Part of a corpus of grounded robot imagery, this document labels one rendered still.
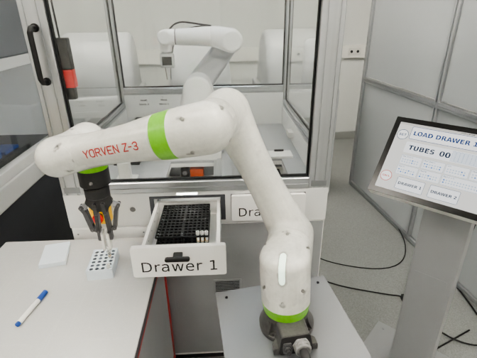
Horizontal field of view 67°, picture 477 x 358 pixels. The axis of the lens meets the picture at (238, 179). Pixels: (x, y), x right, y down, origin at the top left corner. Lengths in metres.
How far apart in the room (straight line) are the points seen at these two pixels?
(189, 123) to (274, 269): 0.40
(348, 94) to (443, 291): 3.66
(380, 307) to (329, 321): 1.29
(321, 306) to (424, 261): 0.61
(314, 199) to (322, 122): 0.31
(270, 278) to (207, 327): 0.95
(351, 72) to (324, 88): 3.63
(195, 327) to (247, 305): 0.72
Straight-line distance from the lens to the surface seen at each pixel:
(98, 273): 1.33
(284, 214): 1.01
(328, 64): 1.31
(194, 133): 0.78
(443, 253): 1.58
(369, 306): 2.37
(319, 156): 1.39
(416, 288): 1.70
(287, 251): 0.91
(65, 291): 1.34
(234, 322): 1.10
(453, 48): 2.60
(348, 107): 5.04
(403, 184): 1.42
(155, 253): 1.15
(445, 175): 1.42
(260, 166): 0.97
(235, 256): 1.56
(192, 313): 1.77
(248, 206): 1.41
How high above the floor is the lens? 1.57
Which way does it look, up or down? 25 degrees down
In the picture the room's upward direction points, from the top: 1 degrees counter-clockwise
